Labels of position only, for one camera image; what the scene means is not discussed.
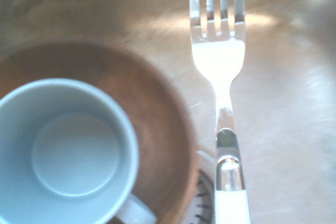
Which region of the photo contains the silver fork with white handle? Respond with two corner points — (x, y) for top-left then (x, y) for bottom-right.
(189, 0), (251, 224)

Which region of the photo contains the metal sink drain strainer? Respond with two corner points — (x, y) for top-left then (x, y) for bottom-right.
(186, 150), (217, 224)

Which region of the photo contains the stainless steel sink basin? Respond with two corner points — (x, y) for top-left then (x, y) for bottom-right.
(0, 0), (336, 224)

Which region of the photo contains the brown wooden bowl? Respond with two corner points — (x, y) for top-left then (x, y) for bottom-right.
(0, 41), (201, 224)

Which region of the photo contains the light blue ceramic mug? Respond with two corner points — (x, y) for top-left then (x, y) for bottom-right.
(0, 78), (158, 224)

